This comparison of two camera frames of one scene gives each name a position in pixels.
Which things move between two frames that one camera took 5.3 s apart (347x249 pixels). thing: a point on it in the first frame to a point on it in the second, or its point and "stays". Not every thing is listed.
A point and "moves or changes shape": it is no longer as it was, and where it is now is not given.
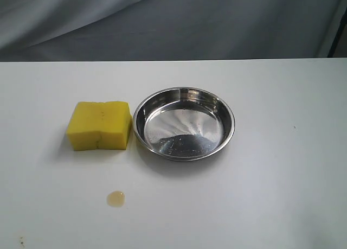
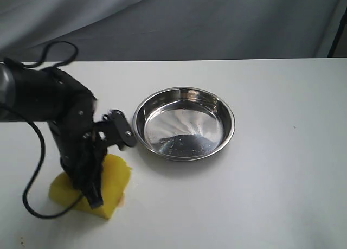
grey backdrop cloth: (87, 24) stays
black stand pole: (333, 48) stays
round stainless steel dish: (184, 123) stays
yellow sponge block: (103, 125) moves or changes shape
